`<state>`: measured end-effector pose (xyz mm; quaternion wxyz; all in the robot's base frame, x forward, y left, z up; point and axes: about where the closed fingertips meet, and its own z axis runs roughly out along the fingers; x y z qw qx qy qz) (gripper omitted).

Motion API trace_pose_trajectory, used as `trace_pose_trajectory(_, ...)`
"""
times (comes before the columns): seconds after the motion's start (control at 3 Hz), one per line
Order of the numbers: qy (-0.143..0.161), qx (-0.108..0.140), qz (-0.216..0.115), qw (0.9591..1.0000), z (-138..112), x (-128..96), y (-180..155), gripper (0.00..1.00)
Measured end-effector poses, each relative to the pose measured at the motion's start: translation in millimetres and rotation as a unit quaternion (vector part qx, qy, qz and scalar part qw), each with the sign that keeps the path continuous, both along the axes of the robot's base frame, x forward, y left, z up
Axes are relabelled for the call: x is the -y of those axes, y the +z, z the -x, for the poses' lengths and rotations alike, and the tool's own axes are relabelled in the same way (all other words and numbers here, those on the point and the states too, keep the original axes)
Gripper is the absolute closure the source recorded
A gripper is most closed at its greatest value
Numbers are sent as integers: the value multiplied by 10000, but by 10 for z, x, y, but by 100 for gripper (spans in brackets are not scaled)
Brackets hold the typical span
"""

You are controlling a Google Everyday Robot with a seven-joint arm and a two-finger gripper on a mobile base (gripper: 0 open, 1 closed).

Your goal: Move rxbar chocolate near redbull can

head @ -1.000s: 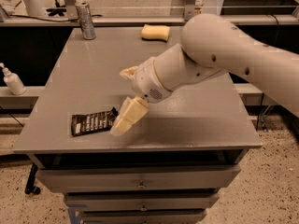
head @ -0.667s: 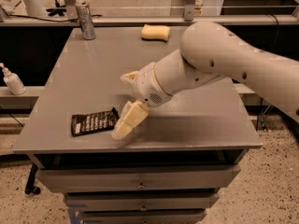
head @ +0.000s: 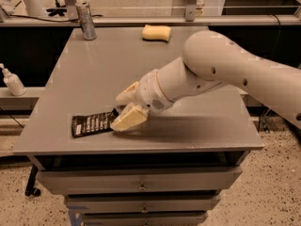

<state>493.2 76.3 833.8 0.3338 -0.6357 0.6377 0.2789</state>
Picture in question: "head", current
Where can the white spray bottle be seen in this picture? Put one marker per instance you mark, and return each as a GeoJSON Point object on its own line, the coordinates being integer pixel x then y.
{"type": "Point", "coordinates": [12, 81]}

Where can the grey drawer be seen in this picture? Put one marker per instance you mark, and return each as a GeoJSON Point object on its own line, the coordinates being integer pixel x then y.
{"type": "Point", "coordinates": [142, 203]}
{"type": "Point", "coordinates": [138, 180]}
{"type": "Point", "coordinates": [149, 219]}

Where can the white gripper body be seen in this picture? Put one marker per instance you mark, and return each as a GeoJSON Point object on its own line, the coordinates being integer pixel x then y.
{"type": "Point", "coordinates": [150, 90]}

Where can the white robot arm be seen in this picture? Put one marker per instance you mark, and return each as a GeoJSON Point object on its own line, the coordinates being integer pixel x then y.
{"type": "Point", "coordinates": [211, 61]}

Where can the grey drawer cabinet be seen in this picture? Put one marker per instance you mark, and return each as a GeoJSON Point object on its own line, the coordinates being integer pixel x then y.
{"type": "Point", "coordinates": [205, 131]}

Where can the grey top drawer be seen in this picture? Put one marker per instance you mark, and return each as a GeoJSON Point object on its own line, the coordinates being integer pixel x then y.
{"type": "Point", "coordinates": [138, 180]}

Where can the black rxbar chocolate wrapper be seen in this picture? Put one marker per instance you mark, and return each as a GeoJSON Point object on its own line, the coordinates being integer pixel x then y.
{"type": "Point", "coordinates": [83, 126]}

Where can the grey middle drawer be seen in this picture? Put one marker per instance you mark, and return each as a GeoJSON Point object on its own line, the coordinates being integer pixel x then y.
{"type": "Point", "coordinates": [142, 203]}

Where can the silver redbull can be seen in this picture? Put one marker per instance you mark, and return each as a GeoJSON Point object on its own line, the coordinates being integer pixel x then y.
{"type": "Point", "coordinates": [85, 20]}

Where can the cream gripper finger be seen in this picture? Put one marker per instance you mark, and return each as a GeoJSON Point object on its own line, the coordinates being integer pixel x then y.
{"type": "Point", "coordinates": [128, 95]}
{"type": "Point", "coordinates": [131, 116]}

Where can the grey bottom drawer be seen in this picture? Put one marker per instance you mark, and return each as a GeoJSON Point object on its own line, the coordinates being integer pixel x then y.
{"type": "Point", "coordinates": [149, 219]}

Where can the grey metal rail frame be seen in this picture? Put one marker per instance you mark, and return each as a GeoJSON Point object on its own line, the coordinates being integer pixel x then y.
{"type": "Point", "coordinates": [189, 18]}

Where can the black caster leg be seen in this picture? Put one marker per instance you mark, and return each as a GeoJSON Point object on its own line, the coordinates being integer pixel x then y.
{"type": "Point", "coordinates": [30, 189]}

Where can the yellow sponge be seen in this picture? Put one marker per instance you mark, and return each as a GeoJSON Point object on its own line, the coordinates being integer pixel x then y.
{"type": "Point", "coordinates": [156, 32]}

